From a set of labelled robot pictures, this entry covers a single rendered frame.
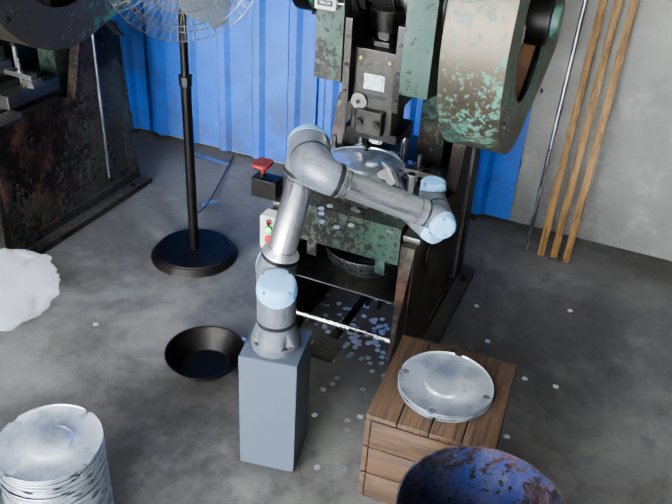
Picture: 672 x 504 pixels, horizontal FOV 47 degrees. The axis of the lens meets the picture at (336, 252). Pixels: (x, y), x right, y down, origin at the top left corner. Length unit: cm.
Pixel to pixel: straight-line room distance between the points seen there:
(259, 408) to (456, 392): 60
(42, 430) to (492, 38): 162
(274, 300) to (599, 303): 179
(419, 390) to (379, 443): 20
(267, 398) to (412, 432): 45
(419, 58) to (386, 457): 121
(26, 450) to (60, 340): 91
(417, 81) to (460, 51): 40
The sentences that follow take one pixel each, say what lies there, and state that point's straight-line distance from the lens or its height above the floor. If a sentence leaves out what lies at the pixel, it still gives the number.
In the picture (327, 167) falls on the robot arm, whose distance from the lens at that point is 202.
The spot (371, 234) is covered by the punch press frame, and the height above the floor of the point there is 59.
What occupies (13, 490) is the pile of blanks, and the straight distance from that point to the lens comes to 234.
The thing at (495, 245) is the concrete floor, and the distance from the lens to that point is 381.
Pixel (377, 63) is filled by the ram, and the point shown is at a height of 113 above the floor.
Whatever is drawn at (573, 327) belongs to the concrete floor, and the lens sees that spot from 339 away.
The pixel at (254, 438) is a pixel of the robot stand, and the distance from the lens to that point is 253.
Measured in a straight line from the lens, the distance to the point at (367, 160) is 267.
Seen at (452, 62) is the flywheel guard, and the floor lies 129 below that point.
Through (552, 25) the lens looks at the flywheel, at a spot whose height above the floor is 133.
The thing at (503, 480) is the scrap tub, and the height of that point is 39.
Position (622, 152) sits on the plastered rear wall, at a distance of 381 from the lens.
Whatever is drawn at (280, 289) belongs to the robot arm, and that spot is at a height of 67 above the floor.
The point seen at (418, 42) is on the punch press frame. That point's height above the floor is 124.
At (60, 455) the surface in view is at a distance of 231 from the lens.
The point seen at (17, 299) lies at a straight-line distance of 320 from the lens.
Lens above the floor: 196
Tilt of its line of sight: 33 degrees down
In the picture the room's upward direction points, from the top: 4 degrees clockwise
